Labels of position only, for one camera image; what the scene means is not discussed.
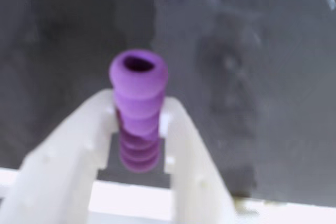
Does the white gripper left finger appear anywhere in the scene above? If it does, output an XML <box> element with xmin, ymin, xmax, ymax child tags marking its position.
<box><xmin>0</xmin><ymin>89</ymin><xmax>119</xmax><ymax>224</ymax></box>

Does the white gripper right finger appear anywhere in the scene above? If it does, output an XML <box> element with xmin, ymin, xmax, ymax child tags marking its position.
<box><xmin>162</xmin><ymin>96</ymin><xmax>237</xmax><ymax>224</ymax></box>

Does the purple ribbed pen grip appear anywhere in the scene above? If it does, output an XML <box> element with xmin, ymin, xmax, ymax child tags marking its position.
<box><xmin>108</xmin><ymin>49</ymin><xmax>169</xmax><ymax>174</ymax></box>

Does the black table mat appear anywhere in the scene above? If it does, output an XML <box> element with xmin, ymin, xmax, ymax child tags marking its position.
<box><xmin>0</xmin><ymin>0</ymin><xmax>336</xmax><ymax>207</ymax></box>

